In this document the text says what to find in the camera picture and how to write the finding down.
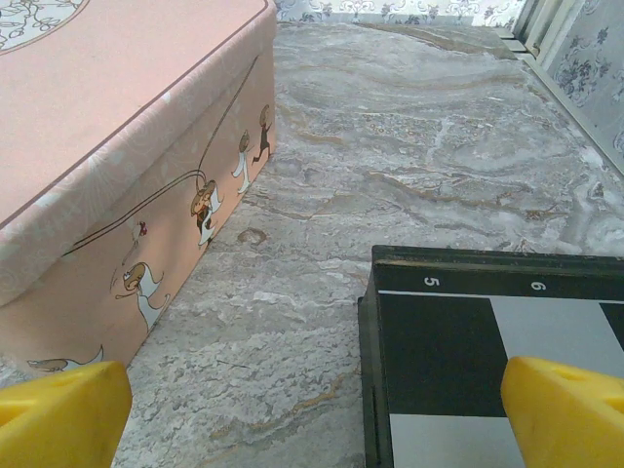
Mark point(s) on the aluminium frame corner post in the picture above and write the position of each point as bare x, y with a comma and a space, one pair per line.
529, 24

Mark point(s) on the black and white chessboard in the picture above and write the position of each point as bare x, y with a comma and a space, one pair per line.
439, 351

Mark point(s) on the aluminium frame side rail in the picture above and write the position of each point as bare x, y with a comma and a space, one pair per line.
575, 105

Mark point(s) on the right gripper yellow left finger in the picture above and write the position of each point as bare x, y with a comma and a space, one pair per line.
58, 419

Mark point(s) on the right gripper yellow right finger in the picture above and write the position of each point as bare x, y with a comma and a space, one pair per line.
570, 424

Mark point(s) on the pink cartoon wedding gift box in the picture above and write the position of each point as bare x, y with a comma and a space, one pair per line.
122, 97

